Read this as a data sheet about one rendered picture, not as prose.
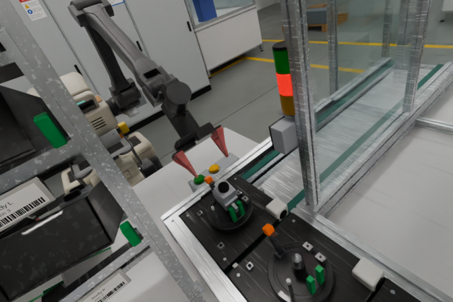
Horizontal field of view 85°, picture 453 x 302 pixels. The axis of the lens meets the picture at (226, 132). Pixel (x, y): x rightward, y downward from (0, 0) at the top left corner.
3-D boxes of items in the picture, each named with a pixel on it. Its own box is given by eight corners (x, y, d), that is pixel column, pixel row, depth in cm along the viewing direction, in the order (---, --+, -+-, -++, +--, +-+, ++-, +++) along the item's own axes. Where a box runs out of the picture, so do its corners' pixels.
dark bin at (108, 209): (74, 222, 57) (58, 193, 56) (129, 193, 60) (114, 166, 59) (8, 304, 30) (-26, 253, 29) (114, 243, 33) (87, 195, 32)
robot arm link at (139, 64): (104, 7, 82) (72, 17, 78) (99, -10, 77) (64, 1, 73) (182, 91, 69) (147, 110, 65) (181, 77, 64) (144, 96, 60)
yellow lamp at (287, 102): (277, 112, 59) (274, 94, 56) (291, 102, 61) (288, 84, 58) (294, 117, 55) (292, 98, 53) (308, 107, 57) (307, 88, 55)
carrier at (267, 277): (228, 279, 61) (215, 250, 54) (293, 216, 70) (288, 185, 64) (313, 383, 43) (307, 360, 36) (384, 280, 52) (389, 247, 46)
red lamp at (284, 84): (274, 93, 56) (271, 73, 54) (288, 84, 58) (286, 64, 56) (291, 98, 52) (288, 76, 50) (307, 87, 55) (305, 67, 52)
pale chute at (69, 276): (114, 263, 68) (108, 247, 69) (159, 236, 72) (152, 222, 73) (67, 295, 42) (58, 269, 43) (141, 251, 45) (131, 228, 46)
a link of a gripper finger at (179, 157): (216, 164, 60) (195, 132, 61) (191, 180, 57) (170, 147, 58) (210, 168, 66) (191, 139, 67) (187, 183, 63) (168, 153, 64)
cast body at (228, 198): (212, 196, 72) (209, 183, 67) (224, 187, 74) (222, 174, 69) (231, 217, 67) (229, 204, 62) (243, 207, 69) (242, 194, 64)
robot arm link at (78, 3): (88, -14, 83) (58, -5, 79) (104, -6, 75) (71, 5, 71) (135, 93, 115) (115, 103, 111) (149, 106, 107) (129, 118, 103)
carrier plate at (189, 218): (181, 220, 80) (179, 216, 79) (237, 177, 89) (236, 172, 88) (225, 274, 62) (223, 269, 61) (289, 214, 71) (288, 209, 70)
